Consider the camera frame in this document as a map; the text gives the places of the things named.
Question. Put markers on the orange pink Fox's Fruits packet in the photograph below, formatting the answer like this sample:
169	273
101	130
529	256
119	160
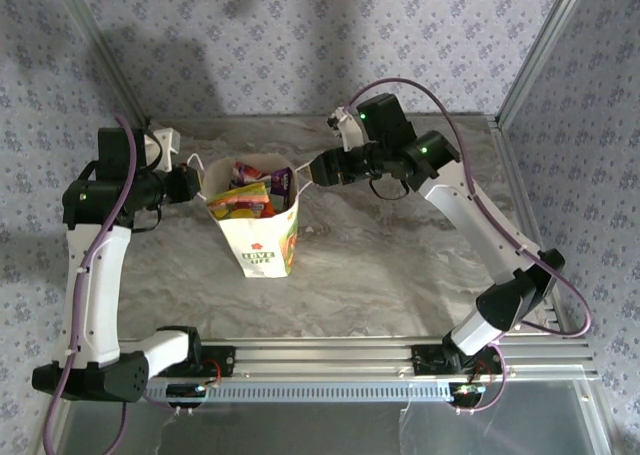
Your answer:
240	202

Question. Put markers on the purple candy packet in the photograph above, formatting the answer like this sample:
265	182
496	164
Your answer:
282	180

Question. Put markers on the white paper bag green print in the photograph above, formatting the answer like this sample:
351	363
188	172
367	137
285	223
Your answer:
260	255

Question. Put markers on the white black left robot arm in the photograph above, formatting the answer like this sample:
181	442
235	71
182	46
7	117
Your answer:
95	295

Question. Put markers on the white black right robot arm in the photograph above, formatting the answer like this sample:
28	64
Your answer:
480	215

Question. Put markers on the small black circuit board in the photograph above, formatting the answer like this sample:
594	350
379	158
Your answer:
467	391
185	392

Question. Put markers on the grey metal lower panel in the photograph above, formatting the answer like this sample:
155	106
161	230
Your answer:
300	430

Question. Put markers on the aluminium frame post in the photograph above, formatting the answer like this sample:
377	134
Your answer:
102	50
540	50

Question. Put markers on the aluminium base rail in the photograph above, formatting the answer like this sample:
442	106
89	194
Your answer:
325	355

